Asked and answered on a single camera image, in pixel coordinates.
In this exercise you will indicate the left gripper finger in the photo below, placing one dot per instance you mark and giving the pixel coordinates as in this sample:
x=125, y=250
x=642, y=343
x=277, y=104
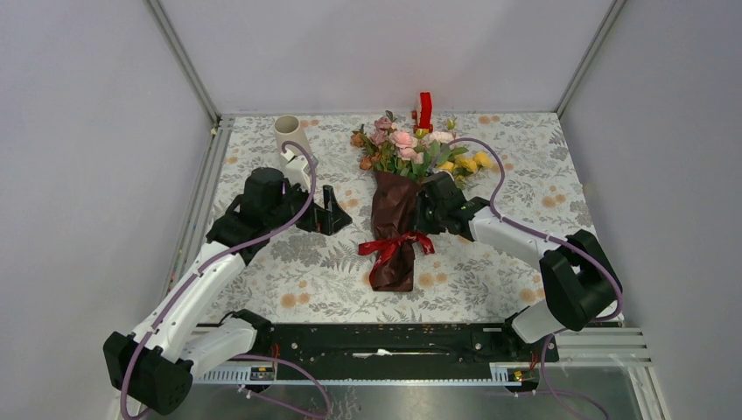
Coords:
x=331, y=205
x=337, y=219

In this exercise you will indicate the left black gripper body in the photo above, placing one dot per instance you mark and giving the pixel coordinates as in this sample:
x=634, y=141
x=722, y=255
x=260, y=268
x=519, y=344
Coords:
x=315, y=220

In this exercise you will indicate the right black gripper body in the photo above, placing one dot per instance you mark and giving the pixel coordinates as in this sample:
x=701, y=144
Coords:
x=429, y=217

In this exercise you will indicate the red printed ribbon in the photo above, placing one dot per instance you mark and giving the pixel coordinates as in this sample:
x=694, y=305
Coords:
x=386, y=248

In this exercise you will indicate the brown flower bouquet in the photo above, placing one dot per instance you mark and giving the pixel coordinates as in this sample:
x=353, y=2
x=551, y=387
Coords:
x=398, y=159

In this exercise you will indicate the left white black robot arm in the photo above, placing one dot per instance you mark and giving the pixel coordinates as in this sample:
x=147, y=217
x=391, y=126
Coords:
x=156, y=363

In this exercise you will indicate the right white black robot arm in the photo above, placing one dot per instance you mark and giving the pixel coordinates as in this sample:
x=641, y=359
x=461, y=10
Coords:
x=578, y=281

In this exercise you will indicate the beige ceramic vase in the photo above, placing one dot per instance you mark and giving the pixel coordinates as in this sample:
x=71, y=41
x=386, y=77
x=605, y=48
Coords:
x=290, y=135

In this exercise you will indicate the floral patterned tablecloth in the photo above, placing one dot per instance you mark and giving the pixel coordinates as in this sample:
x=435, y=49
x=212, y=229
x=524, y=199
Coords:
x=303, y=277

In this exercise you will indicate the red yellow toy block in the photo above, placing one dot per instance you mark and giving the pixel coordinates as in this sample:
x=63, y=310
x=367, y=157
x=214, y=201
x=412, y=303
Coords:
x=422, y=113

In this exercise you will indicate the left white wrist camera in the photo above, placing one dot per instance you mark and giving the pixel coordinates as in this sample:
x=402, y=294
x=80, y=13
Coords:
x=296, y=168

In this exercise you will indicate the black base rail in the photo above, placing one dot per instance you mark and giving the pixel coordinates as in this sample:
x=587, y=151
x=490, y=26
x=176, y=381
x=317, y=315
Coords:
x=395, y=352

